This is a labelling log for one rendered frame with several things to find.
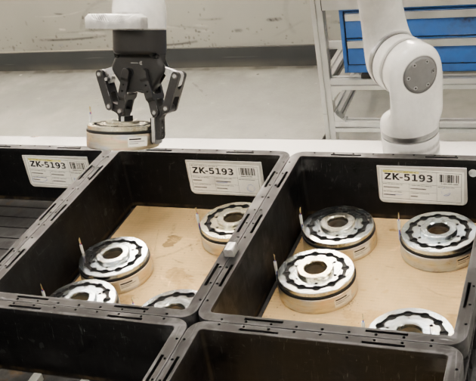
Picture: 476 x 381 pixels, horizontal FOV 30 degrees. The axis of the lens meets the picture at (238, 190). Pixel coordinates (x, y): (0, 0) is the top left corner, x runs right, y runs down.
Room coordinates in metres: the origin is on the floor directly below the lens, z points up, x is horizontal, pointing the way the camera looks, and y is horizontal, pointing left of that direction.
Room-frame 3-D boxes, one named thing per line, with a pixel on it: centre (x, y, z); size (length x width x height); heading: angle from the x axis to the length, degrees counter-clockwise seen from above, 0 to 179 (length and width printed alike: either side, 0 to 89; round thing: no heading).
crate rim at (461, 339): (0.92, -0.14, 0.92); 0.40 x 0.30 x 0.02; 155
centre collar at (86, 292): (0.98, 0.23, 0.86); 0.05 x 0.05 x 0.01
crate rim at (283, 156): (1.05, 0.13, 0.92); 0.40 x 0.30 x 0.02; 155
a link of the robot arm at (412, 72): (1.27, -0.29, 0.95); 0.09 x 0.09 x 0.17; 17
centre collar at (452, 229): (0.99, -0.26, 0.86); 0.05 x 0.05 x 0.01
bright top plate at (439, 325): (0.79, -0.17, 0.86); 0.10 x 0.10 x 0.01
